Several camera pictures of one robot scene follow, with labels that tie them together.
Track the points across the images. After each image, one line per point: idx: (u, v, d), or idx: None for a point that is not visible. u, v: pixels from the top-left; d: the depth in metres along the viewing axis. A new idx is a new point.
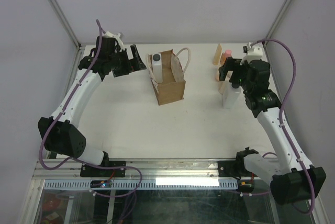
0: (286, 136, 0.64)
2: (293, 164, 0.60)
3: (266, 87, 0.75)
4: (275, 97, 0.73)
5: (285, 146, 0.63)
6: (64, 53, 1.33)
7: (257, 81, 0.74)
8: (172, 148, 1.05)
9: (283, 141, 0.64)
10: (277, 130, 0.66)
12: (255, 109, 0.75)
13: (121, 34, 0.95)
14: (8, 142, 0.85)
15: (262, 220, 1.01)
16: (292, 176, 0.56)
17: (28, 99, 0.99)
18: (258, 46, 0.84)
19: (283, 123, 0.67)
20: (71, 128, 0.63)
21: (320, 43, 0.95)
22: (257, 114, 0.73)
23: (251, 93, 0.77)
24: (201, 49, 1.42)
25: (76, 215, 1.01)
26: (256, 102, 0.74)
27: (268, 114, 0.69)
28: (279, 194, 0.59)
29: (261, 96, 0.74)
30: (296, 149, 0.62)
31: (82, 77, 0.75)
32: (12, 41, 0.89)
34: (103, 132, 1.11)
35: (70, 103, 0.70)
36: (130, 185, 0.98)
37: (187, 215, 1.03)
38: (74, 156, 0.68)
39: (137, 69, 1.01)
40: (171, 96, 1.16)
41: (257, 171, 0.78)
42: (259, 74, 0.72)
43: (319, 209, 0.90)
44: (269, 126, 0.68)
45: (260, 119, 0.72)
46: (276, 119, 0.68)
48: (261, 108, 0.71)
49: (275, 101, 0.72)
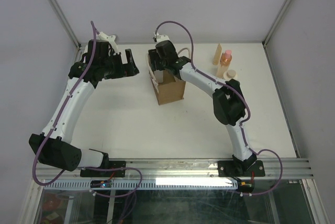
0: (203, 74, 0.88)
2: (214, 86, 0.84)
3: (175, 54, 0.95)
4: (183, 58, 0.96)
5: (205, 80, 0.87)
6: (64, 53, 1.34)
7: (167, 54, 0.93)
8: (172, 147, 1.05)
9: (202, 78, 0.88)
10: (195, 75, 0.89)
12: (177, 74, 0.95)
13: (115, 35, 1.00)
14: (8, 142, 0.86)
15: (262, 221, 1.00)
16: (218, 92, 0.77)
17: (28, 99, 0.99)
18: (163, 35, 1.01)
19: (196, 68, 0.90)
20: (63, 145, 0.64)
21: (320, 43, 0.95)
22: (180, 75, 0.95)
23: (168, 65, 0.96)
24: (201, 49, 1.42)
25: (76, 215, 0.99)
26: (175, 69, 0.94)
27: (185, 68, 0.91)
28: (222, 113, 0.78)
29: (175, 62, 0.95)
30: (211, 77, 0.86)
31: (72, 88, 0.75)
32: (12, 42, 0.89)
34: (103, 132, 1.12)
35: (62, 118, 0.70)
36: (130, 185, 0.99)
37: (187, 215, 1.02)
38: (69, 170, 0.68)
39: (130, 75, 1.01)
40: (169, 96, 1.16)
41: (236, 137, 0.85)
42: (165, 47, 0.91)
43: (319, 209, 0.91)
44: (190, 75, 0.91)
45: (183, 77, 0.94)
46: (191, 69, 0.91)
48: (179, 68, 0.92)
49: (186, 60, 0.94)
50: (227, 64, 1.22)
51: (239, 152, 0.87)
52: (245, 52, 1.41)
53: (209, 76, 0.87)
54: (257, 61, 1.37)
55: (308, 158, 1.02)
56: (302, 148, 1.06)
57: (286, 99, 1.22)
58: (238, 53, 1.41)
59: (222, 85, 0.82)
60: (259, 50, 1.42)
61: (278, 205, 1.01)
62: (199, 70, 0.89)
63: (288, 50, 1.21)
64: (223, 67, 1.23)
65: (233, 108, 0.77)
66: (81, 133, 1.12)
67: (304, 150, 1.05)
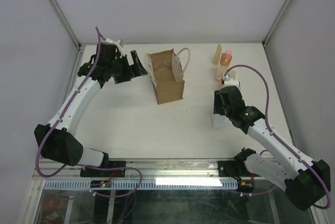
0: (280, 142, 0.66)
2: (298, 165, 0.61)
3: (242, 104, 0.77)
4: (255, 110, 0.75)
5: (282, 149, 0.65)
6: (64, 53, 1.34)
7: (233, 102, 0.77)
8: (172, 148, 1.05)
9: (279, 146, 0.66)
10: (270, 138, 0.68)
12: (243, 126, 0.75)
13: (121, 40, 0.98)
14: (8, 141, 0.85)
15: (262, 221, 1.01)
16: (302, 177, 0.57)
17: (28, 99, 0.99)
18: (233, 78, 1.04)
19: (273, 131, 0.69)
20: (68, 136, 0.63)
21: (320, 43, 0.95)
22: (247, 130, 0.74)
23: (234, 115, 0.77)
24: (200, 49, 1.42)
25: (76, 215, 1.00)
26: (242, 120, 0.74)
27: (257, 126, 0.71)
28: (297, 198, 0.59)
29: (244, 113, 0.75)
30: (294, 151, 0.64)
31: (80, 84, 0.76)
32: (12, 41, 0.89)
34: (103, 132, 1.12)
35: (68, 110, 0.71)
36: (130, 185, 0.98)
37: (187, 215, 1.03)
38: (71, 165, 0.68)
39: (137, 75, 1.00)
40: (169, 96, 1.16)
41: (267, 171, 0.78)
42: (231, 94, 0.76)
43: (319, 210, 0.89)
44: (261, 136, 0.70)
45: (250, 132, 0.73)
46: (265, 129, 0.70)
48: (248, 123, 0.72)
49: (257, 114, 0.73)
50: (227, 65, 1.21)
51: (253, 164, 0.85)
52: (245, 52, 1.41)
53: (289, 146, 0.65)
54: (257, 61, 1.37)
55: None
56: (302, 148, 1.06)
57: (287, 99, 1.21)
58: (239, 52, 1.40)
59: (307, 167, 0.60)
60: (259, 49, 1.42)
61: (278, 206, 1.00)
62: (276, 134, 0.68)
63: (288, 50, 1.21)
64: (223, 67, 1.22)
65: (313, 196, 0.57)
66: (80, 133, 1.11)
67: (304, 150, 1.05)
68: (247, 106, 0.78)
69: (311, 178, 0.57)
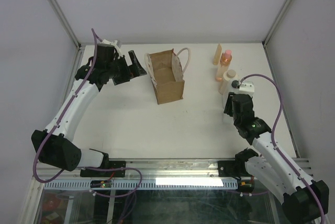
0: (282, 157, 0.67)
2: (296, 181, 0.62)
3: (252, 115, 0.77)
4: (263, 123, 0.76)
5: (282, 165, 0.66)
6: (64, 53, 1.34)
7: (243, 112, 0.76)
8: (172, 148, 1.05)
9: (280, 161, 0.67)
10: (272, 152, 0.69)
12: (248, 137, 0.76)
13: (118, 40, 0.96)
14: (8, 141, 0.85)
15: (262, 221, 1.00)
16: (298, 194, 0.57)
17: (28, 99, 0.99)
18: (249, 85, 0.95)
19: (277, 146, 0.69)
20: (64, 143, 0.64)
21: (320, 43, 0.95)
22: (252, 141, 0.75)
23: (241, 124, 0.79)
24: (200, 49, 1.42)
25: (76, 215, 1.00)
26: (248, 131, 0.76)
27: (261, 139, 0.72)
28: (293, 212, 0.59)
29: (250, 124, 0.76)
30: (294, 168, 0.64)
31: (78, 88, 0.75)
32: (12, 41, 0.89)
34: (103, 132, 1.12)
35: (65, 115, 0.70)
36: (130, 185, 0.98)
37: (187, 215, 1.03)
38: (68, 169, 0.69)
39: (136, 75, 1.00)
40: (169, 96, 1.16)
41: (267, 178, 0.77)
42: (243, 104, 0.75)
43: None
44: (265, 149, 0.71)
45: (255, 144, 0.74)
46: (269, 143, 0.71)
48: (254, 134, 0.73)
49: (264, 127, 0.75)
50: (227, 65, 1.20)
51: (253, 168, 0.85)
52: (245, 52, 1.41)
53: (290, 162, 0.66)
54: (257, 61, 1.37)
55: (308, 158, 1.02)
56: (302, 148, 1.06)
57: (287, 99, 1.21)
58: (239, 52, 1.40)
59: (305, 185, 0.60)
60: (259, 49, 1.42)
61: None
62: (279, 149, 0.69)
63: (288, 51, 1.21)
64: (223, 67, 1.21)
65: (310, 214, 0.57)
66: (80, 133, 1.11)
67: (304, 150, 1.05)
68: (255, 116, 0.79)
69: (308, 197, 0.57)
